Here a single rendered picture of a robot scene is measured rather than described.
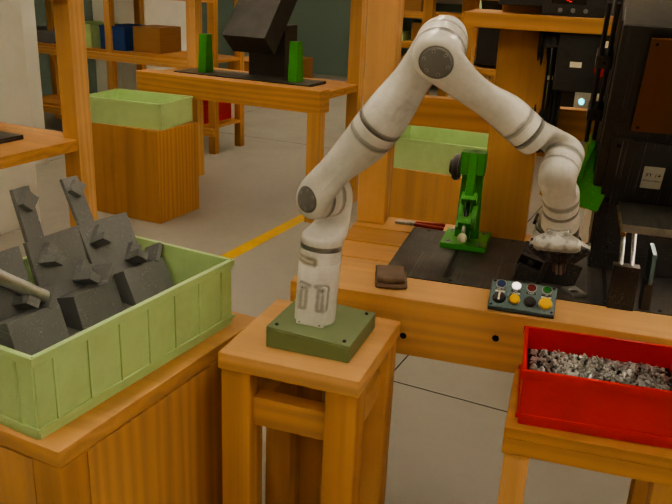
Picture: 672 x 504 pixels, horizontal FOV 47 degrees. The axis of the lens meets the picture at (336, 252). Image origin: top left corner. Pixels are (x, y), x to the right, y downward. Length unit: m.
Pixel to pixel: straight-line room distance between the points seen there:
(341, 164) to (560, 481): 1.70
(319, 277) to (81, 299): 0.54
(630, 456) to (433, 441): 1.47
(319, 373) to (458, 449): 1.42
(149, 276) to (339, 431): 0.63
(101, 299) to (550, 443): 1.03
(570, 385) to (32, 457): 1.02
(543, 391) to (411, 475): 1.29
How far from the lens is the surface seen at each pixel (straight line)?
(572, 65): 2.19
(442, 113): 2.44
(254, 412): 1.74
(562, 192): 1.49
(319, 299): 1.67
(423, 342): 1.89
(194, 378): 1.80
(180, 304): 1.77
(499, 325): 1.85
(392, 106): 1.45
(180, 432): 1.82
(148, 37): 7.67
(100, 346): 1.60
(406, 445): 2.95
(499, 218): 2.39
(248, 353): 1.68
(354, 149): 1.50
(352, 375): 1.60
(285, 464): 2.08
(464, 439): 3.02
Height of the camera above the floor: 1.62
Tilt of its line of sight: 20 degrees down
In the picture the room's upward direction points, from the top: 2 degrees clockwise
